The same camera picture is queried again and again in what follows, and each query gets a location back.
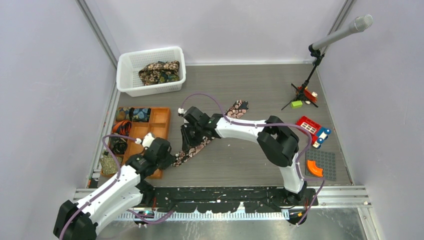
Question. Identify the white plastic basket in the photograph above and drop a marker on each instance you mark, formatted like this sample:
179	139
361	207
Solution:
129	64

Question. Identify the olive patterned rolled tie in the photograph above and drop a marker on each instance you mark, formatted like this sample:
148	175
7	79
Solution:
108	164

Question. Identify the orange curved toy piece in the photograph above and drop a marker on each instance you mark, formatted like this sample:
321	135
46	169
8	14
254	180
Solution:
314	169

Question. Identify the floral ties in basket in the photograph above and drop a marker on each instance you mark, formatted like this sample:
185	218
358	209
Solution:
160	73

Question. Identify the green toy block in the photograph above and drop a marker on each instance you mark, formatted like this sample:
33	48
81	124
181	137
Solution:
296	104

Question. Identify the dark patterned rolled tie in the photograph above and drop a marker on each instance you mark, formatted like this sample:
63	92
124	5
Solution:
118	145

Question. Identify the red toy bus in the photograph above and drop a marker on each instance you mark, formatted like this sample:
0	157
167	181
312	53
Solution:
319	133

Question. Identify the grey studded baseplate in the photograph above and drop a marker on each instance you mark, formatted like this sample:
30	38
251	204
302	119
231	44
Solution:
325	160

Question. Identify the yellow floral rolled tie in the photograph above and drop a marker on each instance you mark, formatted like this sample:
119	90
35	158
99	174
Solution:
122	113

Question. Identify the grey microphone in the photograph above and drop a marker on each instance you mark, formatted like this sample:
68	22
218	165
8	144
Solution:
358	25

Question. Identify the black microphone tripod stand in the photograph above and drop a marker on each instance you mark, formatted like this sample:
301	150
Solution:
316	53

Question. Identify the orange striped rolled tie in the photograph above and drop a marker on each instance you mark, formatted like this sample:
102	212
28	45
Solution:
122	127

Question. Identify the orange wooden compartment tray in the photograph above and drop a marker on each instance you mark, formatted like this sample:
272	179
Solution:
158	125

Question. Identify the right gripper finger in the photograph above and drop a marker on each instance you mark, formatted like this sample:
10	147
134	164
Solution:
186	134
197	138

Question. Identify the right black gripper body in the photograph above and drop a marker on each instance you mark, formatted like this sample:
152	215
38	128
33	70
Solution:
198	127

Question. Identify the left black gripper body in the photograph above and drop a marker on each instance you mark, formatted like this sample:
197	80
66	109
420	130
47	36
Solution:
163	162

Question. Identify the red toy piece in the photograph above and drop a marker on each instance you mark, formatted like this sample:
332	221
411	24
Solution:
307	96

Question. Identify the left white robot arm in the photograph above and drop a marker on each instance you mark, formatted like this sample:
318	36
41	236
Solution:
86	218

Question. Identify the blue floral rolled tie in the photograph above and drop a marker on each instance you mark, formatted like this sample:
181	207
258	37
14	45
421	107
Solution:
140	114

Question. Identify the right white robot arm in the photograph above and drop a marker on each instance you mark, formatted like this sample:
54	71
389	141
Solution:
278	142

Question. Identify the black pink floral tie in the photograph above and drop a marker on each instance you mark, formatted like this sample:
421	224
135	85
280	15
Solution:
236	111

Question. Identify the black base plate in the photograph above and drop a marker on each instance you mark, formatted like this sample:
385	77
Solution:
256	199

